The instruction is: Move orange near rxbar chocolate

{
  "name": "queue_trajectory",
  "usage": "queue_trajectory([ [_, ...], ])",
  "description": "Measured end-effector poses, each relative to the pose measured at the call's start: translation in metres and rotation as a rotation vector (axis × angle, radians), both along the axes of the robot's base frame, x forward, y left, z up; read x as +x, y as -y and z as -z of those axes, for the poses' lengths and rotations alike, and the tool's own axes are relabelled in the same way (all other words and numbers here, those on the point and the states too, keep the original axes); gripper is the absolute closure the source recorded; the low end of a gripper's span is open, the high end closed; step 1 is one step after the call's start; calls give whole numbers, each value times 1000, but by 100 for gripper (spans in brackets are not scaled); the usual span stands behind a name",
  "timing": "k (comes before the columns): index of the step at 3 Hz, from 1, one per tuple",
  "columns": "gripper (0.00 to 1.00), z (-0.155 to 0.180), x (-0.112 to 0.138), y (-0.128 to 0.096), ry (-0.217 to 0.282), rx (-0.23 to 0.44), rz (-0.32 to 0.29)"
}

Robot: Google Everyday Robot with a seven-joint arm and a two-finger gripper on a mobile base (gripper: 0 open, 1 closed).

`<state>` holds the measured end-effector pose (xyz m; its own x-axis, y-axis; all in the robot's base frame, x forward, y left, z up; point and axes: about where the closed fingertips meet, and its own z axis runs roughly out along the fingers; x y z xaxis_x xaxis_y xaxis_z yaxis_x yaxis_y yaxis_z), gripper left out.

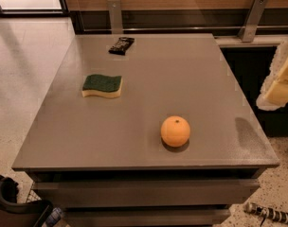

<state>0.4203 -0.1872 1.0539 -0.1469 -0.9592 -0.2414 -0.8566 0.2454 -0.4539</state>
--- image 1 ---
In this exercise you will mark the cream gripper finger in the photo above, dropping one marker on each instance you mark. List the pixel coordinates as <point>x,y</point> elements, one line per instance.
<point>274,90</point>

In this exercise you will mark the black curved object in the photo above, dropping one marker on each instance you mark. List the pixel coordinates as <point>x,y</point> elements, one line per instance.
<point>14,214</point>

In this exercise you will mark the black rxbar chocolate wrapper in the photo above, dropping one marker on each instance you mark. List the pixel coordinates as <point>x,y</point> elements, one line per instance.
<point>121,46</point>

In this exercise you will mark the grey metal bracket left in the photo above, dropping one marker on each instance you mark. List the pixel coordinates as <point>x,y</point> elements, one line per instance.
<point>115,16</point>

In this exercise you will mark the black white striped cylinder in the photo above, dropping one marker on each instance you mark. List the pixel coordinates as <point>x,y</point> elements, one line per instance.
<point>266,212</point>

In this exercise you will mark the orange fruit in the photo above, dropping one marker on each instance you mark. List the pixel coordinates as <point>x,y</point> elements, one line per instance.
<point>175,131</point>

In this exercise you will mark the grey lower drawer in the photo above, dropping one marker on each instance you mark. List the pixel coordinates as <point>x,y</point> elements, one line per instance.
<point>147,218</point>

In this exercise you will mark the green yellow sponge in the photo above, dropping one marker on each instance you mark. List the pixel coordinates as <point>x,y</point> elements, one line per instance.
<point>103,86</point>

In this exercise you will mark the grey drawer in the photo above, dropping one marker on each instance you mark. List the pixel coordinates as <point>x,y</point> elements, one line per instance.
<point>147,193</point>
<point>147,218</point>

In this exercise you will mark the grey metal bracket right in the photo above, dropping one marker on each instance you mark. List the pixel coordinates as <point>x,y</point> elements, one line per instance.
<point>248,30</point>

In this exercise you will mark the grey upper drawer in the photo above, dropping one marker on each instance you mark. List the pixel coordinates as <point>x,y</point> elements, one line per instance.
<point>147,193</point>

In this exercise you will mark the grey metal bracket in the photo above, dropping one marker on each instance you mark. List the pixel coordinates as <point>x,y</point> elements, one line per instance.
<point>115,16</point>
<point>248,30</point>

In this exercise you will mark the blue bottle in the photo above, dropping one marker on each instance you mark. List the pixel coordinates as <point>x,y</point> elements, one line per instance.
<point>53,218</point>

